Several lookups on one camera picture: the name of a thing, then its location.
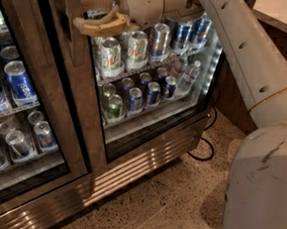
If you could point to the wooden counter cabinet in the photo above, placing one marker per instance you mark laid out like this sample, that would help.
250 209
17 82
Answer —
263 67

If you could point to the glass fridge door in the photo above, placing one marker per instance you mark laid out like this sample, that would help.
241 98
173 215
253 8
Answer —
79 58
43 188

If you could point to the silver can lower left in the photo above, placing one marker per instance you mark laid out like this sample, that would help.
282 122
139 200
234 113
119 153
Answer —
17 141

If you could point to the white 7up can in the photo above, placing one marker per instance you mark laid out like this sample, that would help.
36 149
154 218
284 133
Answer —
137 46
110 54

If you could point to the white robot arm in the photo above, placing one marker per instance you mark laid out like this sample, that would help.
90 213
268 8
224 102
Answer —
144 139

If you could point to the front white 7up can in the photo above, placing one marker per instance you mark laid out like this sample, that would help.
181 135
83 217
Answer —
110 54

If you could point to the front blue silver can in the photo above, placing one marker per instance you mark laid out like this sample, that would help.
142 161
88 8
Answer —
158 39

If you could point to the green soda can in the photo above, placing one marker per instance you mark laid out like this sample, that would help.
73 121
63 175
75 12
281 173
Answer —
115 106

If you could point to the blue can bottom shelf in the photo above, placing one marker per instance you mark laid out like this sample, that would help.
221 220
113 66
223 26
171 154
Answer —
135 99

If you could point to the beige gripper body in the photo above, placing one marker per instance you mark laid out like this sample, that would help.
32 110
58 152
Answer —
141 2

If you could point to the clear water bottle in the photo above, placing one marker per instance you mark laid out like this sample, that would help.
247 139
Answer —
189 76

